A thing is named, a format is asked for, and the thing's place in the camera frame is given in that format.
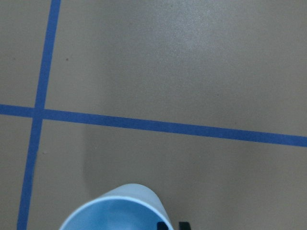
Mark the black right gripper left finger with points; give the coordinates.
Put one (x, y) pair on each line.
(162, 226)

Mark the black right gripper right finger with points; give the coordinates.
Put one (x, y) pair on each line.
(184, 225)

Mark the blue cup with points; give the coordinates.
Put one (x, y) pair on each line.
(127, 207)

